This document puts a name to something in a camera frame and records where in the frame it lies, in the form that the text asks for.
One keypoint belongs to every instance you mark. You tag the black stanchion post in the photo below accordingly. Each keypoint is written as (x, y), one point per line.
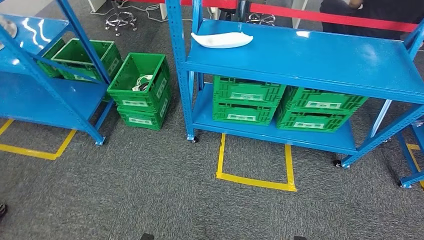
(242, 10)

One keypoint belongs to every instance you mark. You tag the person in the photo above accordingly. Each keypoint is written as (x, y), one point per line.
(381, 11)

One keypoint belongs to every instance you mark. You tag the white desk panel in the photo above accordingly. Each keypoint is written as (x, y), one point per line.
(163, 8)
(298, 13)

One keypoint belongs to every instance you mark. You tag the silver round part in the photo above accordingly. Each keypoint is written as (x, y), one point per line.
(7, 28)

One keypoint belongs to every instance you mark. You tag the white power strip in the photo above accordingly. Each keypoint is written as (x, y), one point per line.
(214, 13)

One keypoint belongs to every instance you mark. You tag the blue metal shelf rack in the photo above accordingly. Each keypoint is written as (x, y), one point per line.
(298, 59)
(409, 165)
(43, 96)

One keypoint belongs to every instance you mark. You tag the black stool chrome base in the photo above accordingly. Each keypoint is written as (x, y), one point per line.
(121, 20)
(260, 18)

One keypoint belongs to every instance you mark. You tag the white plastic panel part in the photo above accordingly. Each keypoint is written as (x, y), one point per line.
(222, 40)

